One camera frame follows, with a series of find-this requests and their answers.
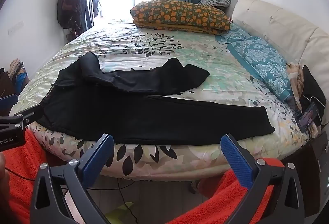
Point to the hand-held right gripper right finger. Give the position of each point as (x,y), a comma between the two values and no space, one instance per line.
(236,159)

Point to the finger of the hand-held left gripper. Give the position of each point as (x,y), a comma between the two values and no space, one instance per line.
(27,115)
(7,102)

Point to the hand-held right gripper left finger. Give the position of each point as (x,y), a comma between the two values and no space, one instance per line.
(99,157)

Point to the black pants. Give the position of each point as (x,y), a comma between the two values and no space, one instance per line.
(154,116)

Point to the pile of mixed clothes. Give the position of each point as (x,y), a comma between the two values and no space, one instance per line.
(15,72)

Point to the green floor item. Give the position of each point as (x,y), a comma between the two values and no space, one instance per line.
(119,213)

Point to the dark wooden nightstand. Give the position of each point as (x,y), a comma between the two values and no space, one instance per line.
(314,162)

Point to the smartphone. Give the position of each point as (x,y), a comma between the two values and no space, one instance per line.
(308,117)

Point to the large teal patterned pillow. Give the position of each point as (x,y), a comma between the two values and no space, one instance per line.
(264,65)

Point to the beige scarf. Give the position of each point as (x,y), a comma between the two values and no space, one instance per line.
(295,77)

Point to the black garment with white trim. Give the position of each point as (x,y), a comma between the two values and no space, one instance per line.
(313,85)

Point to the dark hanging clothes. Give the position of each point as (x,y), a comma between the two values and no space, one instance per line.
(69,0)

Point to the small teal patterned pillow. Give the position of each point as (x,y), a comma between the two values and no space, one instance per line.
(235,32)

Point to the blue bag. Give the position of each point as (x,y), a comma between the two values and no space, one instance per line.
(95,7)

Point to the bed with floral sheet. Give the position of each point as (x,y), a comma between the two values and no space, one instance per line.
(180,41)

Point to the cream padded headboard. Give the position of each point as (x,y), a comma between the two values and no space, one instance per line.
(282,21)

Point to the orange floral pillow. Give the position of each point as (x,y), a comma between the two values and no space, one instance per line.
(180,13)

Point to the checkered grey pillow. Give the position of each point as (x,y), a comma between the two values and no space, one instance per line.
(216,2)

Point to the white wall socket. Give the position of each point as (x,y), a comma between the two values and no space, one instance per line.
(16,27)

